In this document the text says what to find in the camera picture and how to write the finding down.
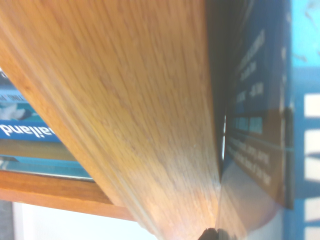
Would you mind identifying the bright blue book white blocks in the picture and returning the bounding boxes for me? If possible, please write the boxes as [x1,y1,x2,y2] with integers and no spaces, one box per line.
[290,0,320,240]

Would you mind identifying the dark blue paperback book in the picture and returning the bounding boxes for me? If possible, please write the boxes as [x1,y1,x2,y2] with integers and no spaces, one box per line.
[204,0,296,237]

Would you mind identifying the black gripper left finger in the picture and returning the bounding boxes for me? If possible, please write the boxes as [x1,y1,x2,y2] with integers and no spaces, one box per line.
[198,227,219,240]

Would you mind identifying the wooden oak bookshelf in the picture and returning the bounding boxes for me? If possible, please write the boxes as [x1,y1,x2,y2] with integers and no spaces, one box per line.
[0,0,227,240]

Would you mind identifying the blue Thailand travel book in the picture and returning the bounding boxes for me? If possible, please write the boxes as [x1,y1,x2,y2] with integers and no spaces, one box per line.
[0,119,64,144]

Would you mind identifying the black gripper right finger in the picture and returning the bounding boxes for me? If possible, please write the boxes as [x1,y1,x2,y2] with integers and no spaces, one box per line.
[216,228,238,240]

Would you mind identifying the light blue spine book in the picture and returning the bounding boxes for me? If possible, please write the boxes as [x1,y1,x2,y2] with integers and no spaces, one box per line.
[0,154,94,180]

